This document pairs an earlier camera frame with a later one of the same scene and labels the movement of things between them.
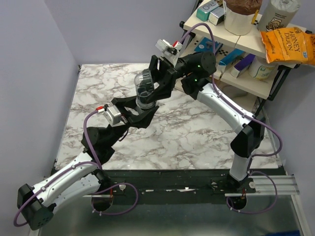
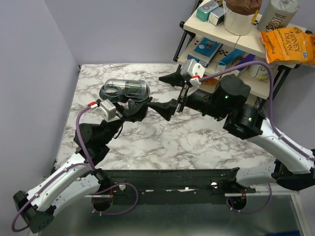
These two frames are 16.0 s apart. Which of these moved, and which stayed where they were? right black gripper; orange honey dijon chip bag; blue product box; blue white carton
Moved: right black gripper
Stayed: orange honey dijon chip bag; blue white carton; blue product box
